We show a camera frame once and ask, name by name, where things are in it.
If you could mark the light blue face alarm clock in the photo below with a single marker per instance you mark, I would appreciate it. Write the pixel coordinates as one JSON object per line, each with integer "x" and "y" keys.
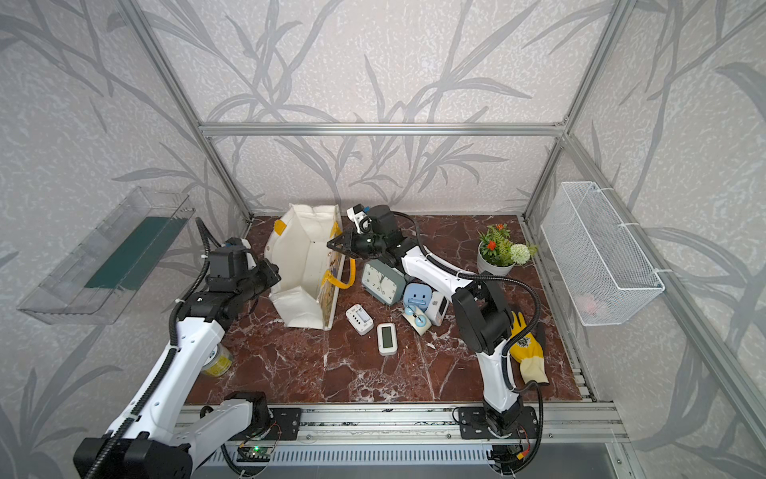
{"x": 417, "y": 296}

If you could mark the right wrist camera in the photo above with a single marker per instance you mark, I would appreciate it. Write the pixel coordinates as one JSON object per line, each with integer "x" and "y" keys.
{"x": 358, "y": 214}

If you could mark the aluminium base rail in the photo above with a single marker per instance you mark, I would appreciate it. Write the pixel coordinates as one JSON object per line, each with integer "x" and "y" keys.
{"x": 422, "y": 433}

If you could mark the yellow work glove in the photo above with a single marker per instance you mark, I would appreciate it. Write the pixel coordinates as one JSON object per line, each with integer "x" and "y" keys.
{"x": 529, "y": 354}

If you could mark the clear plastic wall shelf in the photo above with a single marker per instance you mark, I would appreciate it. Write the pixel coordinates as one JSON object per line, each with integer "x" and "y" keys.
{"x": 94, "y": 284}

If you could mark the green yellow tape roll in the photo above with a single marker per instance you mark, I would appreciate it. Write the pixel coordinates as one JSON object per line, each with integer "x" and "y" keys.
{"x": 218, "y": 363}

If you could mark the white pot artificial plant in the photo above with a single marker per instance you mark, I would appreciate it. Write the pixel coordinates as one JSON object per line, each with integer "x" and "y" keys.
{"x": 498, "y": 254}

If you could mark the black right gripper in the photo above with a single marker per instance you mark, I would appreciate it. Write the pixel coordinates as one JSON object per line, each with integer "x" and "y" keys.
{"x": 346, "y": 245}

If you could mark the small white digital clock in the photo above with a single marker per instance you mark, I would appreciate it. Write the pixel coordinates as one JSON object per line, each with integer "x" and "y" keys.
{"x": 360, "y": 320}

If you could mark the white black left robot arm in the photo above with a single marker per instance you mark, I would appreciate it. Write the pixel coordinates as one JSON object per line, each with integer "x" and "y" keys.
{"x": 142, "y": 442}

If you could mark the green square analog clock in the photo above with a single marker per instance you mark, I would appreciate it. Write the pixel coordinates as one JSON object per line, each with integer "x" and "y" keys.
{"x": 386, "y": 284}

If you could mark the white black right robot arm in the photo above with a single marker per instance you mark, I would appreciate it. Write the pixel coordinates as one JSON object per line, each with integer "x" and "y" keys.
{"x": 482, "y": 313}

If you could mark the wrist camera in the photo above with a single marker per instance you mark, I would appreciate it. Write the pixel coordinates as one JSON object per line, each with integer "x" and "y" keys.
{"x": 251, "y": 259}
{"x": 358, "y": 214}

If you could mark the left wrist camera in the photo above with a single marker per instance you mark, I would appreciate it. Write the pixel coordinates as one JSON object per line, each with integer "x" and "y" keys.
{"x": 251, "y": 259}

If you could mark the blue twin bell alarm clock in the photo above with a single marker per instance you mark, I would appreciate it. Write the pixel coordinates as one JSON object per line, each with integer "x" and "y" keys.
{"x": 417, "y": 319}

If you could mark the green circuit board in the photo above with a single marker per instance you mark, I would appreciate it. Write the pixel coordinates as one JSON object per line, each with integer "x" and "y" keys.
{"x": 253, "y": 454}

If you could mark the pink object in basket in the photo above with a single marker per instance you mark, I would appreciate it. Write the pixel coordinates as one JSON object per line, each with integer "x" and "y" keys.
{"x": 589, "y": 306}

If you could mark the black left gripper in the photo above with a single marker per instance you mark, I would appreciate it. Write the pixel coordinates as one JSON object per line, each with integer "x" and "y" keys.
{"x": 270, "y": 271}

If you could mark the white wire mesh basket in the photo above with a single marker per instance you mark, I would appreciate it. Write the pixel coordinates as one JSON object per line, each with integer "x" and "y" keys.
{"x": 597, "y": 254}

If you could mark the white canvas bag yellow handles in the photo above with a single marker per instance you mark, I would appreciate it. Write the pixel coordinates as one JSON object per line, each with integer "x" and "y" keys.
{"x": 310, "y": 273}

